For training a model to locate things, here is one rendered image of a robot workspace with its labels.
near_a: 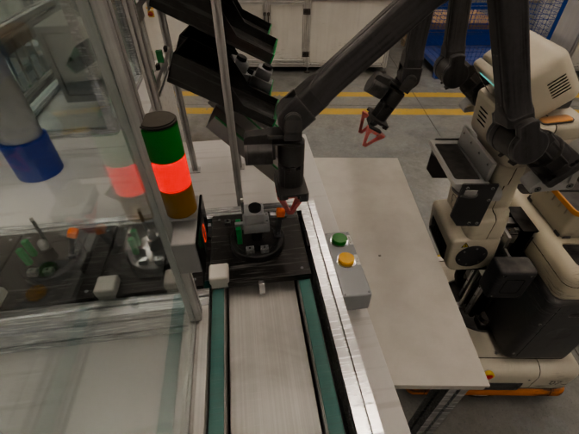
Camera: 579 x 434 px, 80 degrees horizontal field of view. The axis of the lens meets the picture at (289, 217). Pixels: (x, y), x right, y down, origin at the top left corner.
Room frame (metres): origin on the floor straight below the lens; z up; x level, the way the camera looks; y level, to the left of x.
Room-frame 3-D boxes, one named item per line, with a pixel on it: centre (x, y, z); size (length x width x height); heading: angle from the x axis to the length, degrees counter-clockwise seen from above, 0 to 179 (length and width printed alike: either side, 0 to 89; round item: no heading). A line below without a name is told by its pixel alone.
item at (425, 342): (0.76, -0.08, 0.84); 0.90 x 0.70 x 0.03; 179
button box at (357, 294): (0.57, -0.14, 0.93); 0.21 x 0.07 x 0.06; 8
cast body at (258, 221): (0.62, 0.09, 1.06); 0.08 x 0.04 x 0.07; 98
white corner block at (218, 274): (0.52, 0.17, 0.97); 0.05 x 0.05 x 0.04; 8
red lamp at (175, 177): (0.42, 0.17, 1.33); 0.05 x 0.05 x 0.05
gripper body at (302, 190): (0.64, 0.00, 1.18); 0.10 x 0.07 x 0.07; 9
